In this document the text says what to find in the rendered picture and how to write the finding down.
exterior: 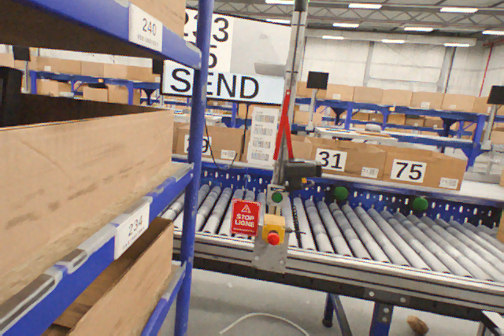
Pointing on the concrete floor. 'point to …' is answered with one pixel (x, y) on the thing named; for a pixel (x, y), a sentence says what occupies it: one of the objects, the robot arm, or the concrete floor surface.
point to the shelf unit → (82, 247)
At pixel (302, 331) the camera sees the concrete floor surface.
